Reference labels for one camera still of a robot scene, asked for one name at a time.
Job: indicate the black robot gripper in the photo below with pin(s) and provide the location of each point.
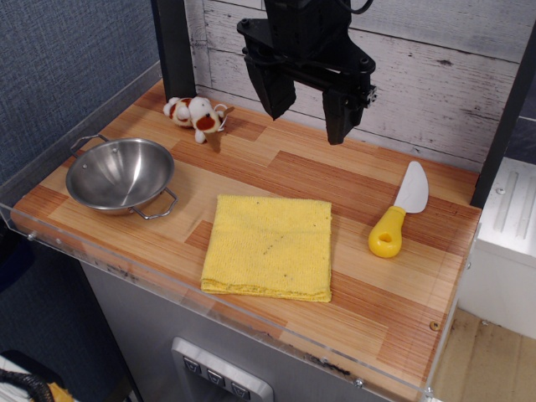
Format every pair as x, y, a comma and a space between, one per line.
309, 42

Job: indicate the yellow handled toy knife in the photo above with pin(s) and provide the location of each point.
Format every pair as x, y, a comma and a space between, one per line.
385, 239

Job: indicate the black vertical post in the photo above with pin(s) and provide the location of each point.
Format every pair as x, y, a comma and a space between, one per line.
170, 21
507, 123

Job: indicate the silver control panel with buttons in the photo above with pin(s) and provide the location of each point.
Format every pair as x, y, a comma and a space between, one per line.
220, 374

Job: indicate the white aluminium block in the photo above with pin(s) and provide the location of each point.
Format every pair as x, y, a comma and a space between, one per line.
499, 282

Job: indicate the yellow cloth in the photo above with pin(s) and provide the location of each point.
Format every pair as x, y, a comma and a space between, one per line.
275, 247

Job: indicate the black vertical post left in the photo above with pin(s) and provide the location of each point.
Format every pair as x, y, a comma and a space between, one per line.
170, 21

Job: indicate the white brown plush dog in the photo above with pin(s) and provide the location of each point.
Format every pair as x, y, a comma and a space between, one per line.
198, 113

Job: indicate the stainless steel bowl with handles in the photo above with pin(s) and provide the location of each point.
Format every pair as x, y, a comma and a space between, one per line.
120, 176

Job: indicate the clear acrylic table guard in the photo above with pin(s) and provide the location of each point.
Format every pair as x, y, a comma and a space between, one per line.
380, 336

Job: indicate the black vertical post right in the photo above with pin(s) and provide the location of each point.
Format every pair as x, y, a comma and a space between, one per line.
507, 123

